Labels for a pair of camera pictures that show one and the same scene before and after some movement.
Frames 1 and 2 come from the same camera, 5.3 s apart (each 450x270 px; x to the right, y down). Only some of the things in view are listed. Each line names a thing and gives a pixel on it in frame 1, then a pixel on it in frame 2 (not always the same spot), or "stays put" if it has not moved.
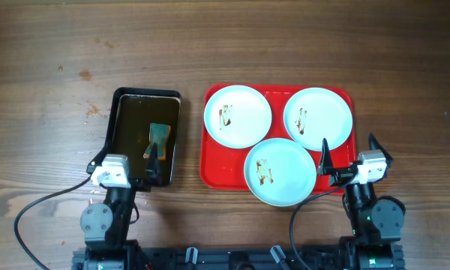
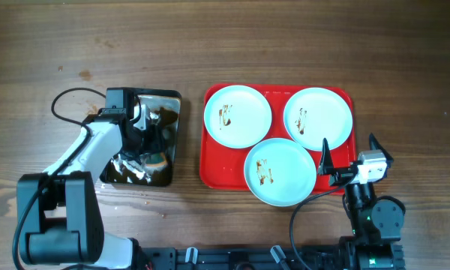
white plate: (280, 172) stays put
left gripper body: (137, 181) -> (150, 136)
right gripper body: (341, 175) stays put
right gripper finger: (374, 145) stays put
